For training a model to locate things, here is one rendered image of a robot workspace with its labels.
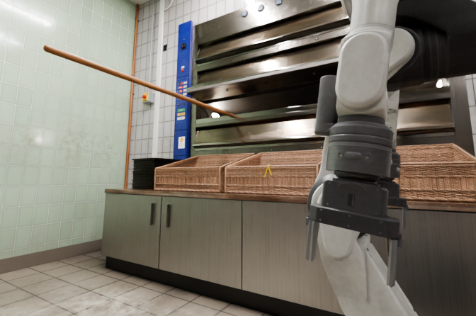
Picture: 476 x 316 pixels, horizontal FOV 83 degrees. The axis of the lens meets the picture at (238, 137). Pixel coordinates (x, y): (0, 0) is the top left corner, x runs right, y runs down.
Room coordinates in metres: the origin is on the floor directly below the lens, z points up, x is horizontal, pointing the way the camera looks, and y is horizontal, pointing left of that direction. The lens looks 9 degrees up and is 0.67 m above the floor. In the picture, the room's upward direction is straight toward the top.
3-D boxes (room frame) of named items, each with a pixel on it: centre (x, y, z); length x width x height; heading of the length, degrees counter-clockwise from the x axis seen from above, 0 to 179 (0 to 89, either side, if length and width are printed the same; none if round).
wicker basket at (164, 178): (1.96, 0.23, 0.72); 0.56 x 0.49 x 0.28; 60
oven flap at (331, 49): (1.89, -0.40, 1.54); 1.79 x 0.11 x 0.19; 59
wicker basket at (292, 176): (1.65, -0.28, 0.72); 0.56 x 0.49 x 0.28; 58
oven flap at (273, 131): (1.89, -0.40, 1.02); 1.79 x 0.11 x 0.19; 59
